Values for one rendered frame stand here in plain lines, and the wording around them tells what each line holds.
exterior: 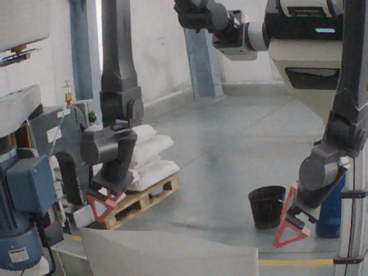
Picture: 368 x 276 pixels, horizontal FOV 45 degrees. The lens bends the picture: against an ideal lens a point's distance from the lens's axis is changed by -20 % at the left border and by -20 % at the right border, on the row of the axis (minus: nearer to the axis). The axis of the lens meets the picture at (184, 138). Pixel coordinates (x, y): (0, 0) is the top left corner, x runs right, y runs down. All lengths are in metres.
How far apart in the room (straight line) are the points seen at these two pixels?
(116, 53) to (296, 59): 0.48
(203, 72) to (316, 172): 9.11
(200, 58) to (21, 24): 8.97
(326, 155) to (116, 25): 0.48
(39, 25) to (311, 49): 0.70
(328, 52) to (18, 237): 0.88
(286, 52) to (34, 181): 0.74
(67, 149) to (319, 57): 0.69
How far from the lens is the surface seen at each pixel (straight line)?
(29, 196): 0.89
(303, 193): 0.90
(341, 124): 0.85
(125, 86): 1.03
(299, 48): 1.30
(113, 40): 1.01
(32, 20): 0.98
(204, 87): 9.92
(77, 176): 1.37
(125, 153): 1.06
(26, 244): 0.95
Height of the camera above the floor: 1.49
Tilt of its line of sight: 12 degrees down
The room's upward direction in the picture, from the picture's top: 8 degrees counter-clockwise
